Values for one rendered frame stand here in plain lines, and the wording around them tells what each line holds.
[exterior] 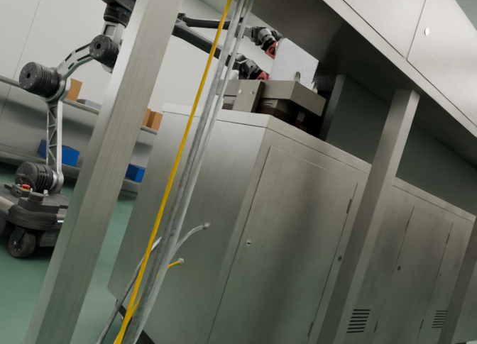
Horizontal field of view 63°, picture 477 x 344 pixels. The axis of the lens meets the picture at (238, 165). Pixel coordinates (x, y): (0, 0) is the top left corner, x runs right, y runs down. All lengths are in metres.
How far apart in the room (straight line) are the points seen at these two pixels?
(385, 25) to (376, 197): 0.52
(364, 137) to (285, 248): 0.52
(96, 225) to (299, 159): 0.72
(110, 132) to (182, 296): 0.73
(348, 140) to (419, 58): 0.35
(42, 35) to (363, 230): 4.17
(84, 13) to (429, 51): 4.17
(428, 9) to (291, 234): 0.80
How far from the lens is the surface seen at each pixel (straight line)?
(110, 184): 0.71
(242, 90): 1.34
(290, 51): 1.59
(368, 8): 1.10
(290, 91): 1.20
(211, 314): 1.20
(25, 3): 4.88
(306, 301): 1.50
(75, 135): 4.96
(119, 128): 0.70
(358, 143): 1.49
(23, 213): 2.09
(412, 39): 1.29
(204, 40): 1.81
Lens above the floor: 0.71
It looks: 1 degrees up
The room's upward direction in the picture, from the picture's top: 18 degrees clockwise
